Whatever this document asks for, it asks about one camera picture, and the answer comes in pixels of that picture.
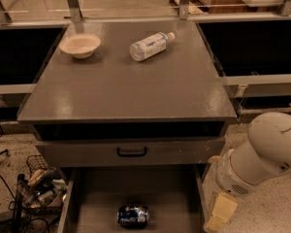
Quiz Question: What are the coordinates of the black drawer handle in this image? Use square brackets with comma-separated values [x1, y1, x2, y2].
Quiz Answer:
[116, 147, 147, 157]

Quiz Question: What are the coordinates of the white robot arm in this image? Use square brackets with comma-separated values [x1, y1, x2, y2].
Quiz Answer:
[204, 112, 291, 233]

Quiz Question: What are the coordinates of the metal railing frame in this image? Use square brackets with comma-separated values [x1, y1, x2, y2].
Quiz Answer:
[0, 0, 291, 27]

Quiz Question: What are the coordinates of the wooden pallet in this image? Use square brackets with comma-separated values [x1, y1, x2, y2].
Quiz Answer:
[169, 0, 209, 17]

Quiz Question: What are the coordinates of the open grey middle drawer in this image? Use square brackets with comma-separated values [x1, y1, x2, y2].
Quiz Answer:
[57, 165, 206, 233]

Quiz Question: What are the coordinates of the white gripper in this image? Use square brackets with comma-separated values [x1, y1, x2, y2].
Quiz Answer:
[203, 149, 260, 233]

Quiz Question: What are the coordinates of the clear plastic water bottle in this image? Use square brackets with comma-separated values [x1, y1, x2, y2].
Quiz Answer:
[130, 32, 176, 62]

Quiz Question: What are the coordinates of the grey drawer cabinet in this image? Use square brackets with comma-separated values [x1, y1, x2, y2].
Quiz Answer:
[16, 19, 238, 233]

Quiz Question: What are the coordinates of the grey top drawer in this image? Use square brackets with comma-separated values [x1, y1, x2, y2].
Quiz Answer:
[36, 138, 225, 168]

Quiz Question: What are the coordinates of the blue pepsi can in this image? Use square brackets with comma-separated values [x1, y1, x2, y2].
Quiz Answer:
[117, 205, 149, 227]

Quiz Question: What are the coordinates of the black wire basket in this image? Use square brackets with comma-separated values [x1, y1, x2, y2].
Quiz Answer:
[15, 155, 67, 216]

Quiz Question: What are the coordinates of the beige paper bowl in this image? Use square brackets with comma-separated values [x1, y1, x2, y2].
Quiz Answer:
[59, 34, 101, 59]

